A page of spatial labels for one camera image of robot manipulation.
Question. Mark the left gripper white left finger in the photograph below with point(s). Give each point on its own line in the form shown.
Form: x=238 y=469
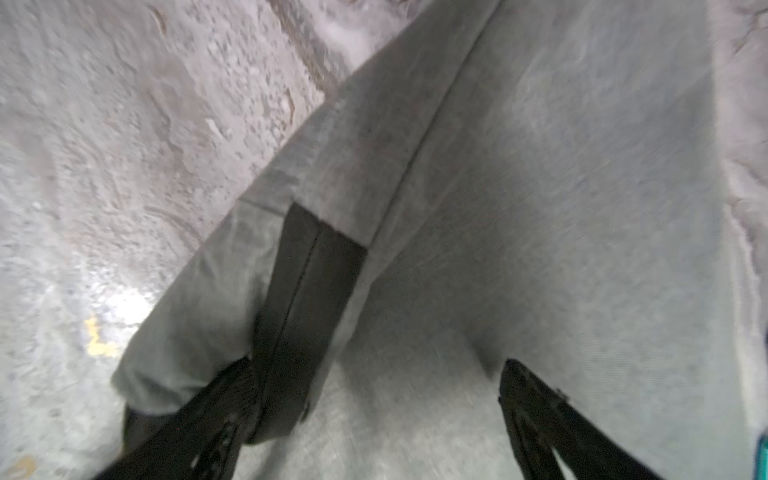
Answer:
x=202 y=440

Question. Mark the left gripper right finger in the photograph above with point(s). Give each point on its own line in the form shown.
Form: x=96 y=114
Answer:
x=543 y=429

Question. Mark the grey laptop bag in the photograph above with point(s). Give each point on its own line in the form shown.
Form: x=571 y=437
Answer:
x=533 y=180

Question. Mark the teal flat tool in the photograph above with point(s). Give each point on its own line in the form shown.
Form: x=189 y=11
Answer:
x=761 y=458

